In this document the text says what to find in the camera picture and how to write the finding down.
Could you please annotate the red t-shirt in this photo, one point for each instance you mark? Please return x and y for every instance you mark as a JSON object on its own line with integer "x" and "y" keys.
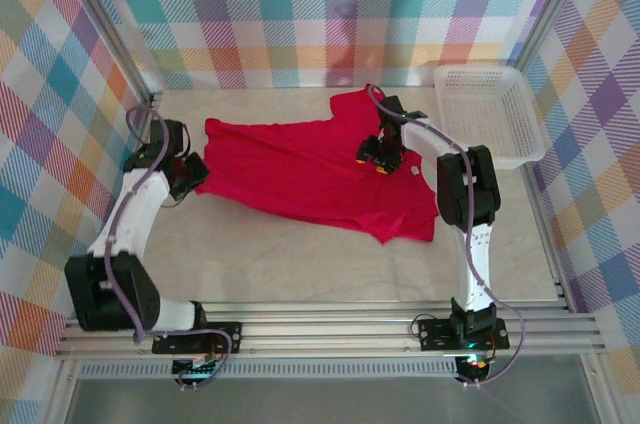
{"x": 300, "y": 174}

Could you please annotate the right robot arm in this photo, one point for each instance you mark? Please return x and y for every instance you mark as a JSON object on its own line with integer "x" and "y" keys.
{"x": 467, "y": 189}

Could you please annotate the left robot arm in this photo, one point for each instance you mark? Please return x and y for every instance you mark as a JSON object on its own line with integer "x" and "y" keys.
{"x": 135, "y": 214}

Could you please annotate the white plastic basket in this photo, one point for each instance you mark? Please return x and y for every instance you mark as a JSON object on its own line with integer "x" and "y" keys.
{"x": 505, "y": 161}

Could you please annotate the aluminium corner post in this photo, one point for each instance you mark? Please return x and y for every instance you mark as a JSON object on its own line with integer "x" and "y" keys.
{"x": 552, "y": 4}
{"x": 107, "y": 19}

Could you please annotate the aluminium mounting rail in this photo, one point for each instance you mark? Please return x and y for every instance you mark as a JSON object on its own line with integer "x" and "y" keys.
{"x": 325, "y": 331}

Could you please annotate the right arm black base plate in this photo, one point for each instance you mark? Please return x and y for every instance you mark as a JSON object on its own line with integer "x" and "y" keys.
{"x": 435, "y": 334}

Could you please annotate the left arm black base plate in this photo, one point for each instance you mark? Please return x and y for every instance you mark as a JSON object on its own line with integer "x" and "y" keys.
{"x": 227, "y": 336}

